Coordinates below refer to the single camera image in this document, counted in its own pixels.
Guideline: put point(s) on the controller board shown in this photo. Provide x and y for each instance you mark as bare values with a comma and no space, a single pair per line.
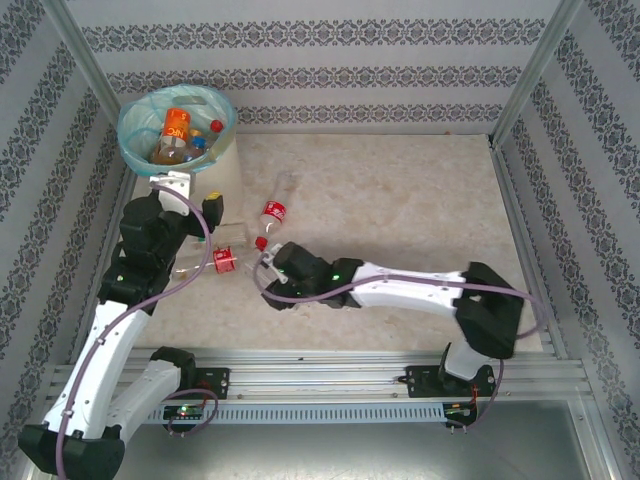
185,412
457,411

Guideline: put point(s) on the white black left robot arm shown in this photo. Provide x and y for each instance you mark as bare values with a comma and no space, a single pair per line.
107,360

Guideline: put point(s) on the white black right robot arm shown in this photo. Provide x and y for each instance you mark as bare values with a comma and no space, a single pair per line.
410,292

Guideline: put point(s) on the long clear bottle red cap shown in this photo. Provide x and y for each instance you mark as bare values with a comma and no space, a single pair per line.
223,260

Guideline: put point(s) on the orange label juice bottle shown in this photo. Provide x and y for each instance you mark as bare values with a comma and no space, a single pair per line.
175,132

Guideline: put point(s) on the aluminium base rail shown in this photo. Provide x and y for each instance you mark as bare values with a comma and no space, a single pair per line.
320,372

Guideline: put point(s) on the left controller board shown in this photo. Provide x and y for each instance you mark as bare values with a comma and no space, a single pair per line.
185,412

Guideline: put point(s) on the bin with blue liner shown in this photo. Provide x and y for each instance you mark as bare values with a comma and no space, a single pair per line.
137,120

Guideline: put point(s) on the right controller board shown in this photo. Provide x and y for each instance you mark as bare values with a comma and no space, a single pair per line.
457,411

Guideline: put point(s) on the aluminium frame post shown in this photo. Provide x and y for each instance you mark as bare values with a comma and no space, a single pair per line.
86,65
540,65

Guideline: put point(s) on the clear bottle pink label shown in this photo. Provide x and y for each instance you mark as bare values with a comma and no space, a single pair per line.
216,125

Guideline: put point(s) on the squat clear bottle green cap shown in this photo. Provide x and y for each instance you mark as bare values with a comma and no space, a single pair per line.
232,234

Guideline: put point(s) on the clear cola bottle red label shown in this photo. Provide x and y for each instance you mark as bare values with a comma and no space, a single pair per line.
273,210

